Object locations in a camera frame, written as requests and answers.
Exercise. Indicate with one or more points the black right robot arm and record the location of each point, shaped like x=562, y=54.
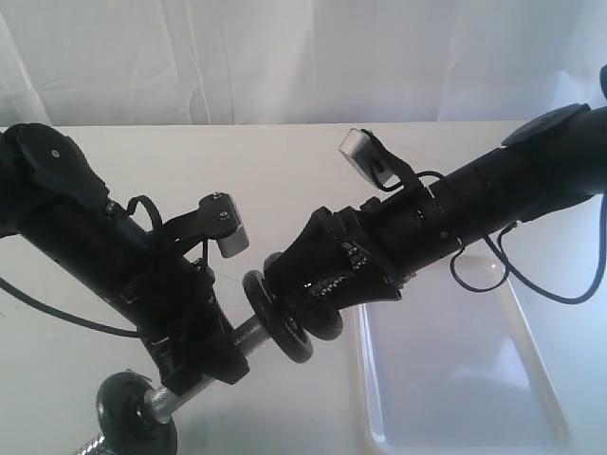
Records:
x=553, y=162

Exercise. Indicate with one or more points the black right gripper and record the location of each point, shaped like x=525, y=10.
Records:
x=366, y=254

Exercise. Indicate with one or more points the black weight plate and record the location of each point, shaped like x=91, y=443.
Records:
x=318, y=322

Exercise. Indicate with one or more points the black plate with chrome nut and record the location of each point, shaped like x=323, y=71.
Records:
x=126, y=426

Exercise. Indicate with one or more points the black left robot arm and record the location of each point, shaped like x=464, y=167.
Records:
x=52, y=198

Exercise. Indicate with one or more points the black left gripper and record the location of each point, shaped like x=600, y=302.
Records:
x=174, y=307

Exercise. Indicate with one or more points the white backdrop curtain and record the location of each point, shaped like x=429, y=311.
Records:
x=244, y=62

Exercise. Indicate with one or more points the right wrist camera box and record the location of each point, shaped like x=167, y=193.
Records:
x=365, y=156

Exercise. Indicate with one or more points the chrome threaded dumbbell bar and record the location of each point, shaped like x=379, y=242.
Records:
x=162, y=403

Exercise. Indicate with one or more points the white rectangular plastic tray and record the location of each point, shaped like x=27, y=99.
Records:
x=452, y=368

